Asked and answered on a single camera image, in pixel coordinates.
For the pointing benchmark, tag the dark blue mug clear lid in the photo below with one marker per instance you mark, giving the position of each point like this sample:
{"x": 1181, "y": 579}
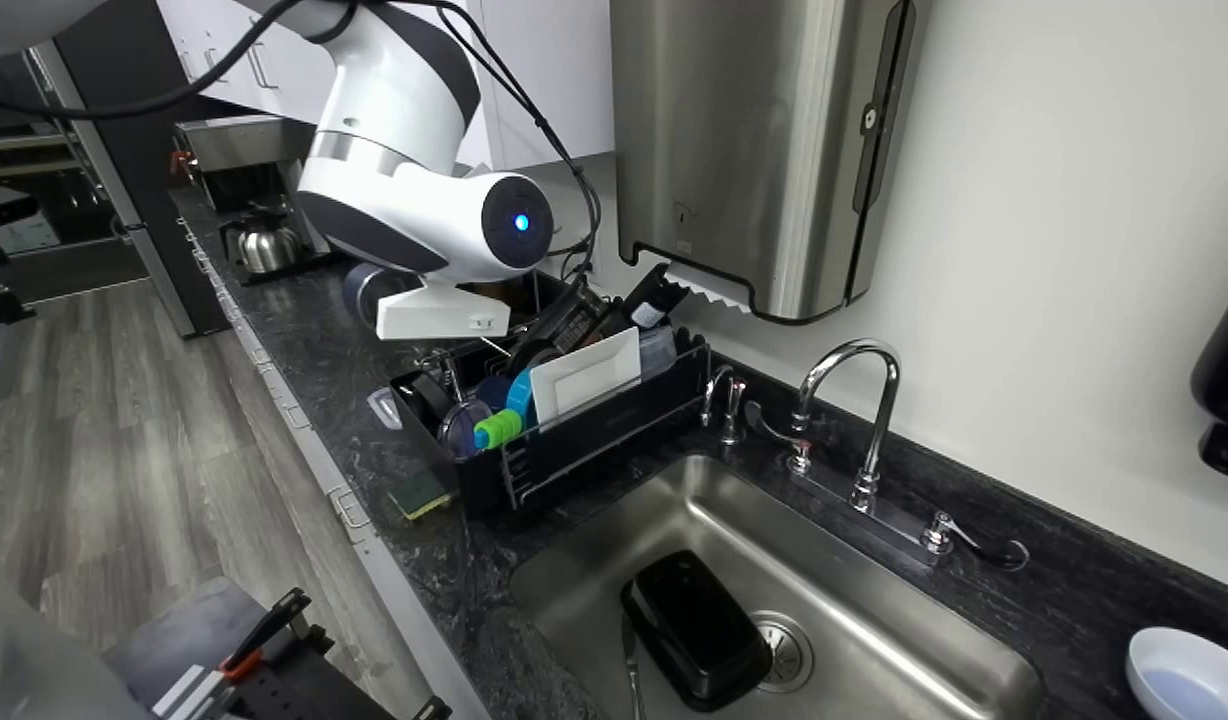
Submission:
{"x": 360, "y": 295}

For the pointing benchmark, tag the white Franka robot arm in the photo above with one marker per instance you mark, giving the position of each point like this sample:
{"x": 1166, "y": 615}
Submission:
{"x": 414, "y": 201}

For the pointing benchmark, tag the black dish rack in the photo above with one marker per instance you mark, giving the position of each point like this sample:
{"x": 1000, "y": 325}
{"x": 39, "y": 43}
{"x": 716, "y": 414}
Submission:
{"x": 598, "y": 440}

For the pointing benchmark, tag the white rectangular board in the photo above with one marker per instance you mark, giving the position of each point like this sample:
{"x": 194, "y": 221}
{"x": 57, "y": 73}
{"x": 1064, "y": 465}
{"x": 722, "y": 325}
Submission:
{"x": 586, "y": 372}

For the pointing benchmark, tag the blue bowl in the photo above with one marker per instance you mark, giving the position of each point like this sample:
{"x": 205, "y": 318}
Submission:
{"x": 520, "y": 398}

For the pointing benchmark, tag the clear round cup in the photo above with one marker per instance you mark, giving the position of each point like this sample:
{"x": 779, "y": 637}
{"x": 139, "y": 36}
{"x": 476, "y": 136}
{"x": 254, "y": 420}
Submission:
{"x": 462, "y": 424}

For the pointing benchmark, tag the green yellow sponge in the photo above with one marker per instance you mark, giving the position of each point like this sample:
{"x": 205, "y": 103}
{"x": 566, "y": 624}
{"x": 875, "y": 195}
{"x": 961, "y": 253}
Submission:
{"x": 418, "y": 504}

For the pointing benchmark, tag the chrome faucet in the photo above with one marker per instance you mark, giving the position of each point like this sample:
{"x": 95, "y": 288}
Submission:
{"x": 876, "y": 401}

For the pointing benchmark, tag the black rectangular container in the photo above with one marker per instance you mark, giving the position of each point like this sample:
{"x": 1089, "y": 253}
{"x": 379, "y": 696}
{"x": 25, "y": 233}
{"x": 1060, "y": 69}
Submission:
{"x": 699, "y": 633}

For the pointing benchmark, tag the steel kettle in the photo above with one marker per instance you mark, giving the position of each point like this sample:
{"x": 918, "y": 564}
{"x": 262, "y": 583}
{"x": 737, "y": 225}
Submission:
{"x": 256, "y": 251}

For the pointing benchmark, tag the dark countertop appliance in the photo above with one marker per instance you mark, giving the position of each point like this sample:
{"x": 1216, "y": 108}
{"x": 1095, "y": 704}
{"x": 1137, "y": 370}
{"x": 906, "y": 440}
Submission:
{"x": 236, "y": 180}

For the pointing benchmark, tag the stainless steel sink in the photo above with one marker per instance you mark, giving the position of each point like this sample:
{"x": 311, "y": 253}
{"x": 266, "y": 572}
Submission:
{"x": 906, "y": 666}

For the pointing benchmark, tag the grey tool plate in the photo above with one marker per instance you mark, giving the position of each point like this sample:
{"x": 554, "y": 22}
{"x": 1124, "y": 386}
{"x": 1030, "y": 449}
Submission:
{"x": 156, "y": 641}

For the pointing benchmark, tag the small white bowl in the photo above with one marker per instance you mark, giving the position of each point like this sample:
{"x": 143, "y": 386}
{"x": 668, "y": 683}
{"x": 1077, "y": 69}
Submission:
{"x": 1187, "y": 683}

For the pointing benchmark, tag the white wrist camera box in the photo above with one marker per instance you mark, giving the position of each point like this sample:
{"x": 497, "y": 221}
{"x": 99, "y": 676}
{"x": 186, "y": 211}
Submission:
{"x": 438, "y": 312}

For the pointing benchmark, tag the dark metal frame post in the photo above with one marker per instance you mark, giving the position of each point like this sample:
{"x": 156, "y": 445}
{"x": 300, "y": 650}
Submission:
{"x": 174, "y": 241}

